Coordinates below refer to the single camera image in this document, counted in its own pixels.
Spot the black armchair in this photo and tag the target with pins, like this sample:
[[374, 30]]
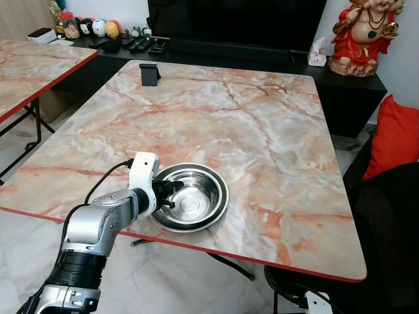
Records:
[[386, 235]]

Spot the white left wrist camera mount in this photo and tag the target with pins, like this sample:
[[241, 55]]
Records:
[[143, 167]]

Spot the black television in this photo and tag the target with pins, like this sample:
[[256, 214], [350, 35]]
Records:
[[236, 19]]

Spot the red laughing figure statue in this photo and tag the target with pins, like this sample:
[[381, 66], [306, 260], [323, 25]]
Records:
[[360, 42]]

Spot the white box device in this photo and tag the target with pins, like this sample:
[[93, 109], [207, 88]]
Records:
[[40, 35]]

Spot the red lidded jar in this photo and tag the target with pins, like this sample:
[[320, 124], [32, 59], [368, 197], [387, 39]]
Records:
[[69, 26]]

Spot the red cushion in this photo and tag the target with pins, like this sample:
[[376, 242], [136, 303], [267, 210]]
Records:
[[393, 137]]

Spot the large marble pattern folding table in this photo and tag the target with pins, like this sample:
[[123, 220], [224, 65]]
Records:
[[262, 131]]

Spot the white and blue toy figure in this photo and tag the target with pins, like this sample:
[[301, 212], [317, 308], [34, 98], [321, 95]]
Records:
[[99, 27]]

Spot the stainless steel bowl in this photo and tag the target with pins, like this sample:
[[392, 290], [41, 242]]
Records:
[[200, 196]]

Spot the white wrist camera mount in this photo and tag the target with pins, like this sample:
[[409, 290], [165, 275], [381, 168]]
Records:
[[143, 167], [317, 304]]

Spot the black phone stand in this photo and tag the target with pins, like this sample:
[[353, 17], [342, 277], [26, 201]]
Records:
[[150, 74]]

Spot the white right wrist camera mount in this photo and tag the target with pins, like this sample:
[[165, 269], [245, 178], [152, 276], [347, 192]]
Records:
[[317, 304]]

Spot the black and white toy figure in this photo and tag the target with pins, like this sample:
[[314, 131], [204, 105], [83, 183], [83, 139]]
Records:
[[86, 27]]

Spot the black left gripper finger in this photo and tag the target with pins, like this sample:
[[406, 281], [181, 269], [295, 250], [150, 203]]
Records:
[[169, 203], [177, 186]]

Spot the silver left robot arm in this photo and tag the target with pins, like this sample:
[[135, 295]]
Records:
[[98, 222]]

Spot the white tissue box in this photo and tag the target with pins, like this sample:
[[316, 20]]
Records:
[[317, 55]]

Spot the marble pattern side table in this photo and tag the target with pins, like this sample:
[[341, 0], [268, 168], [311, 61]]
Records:
[[33, 72]]

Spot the yellow and orange toy figure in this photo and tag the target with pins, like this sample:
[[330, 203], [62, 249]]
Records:
[[113, 29]]

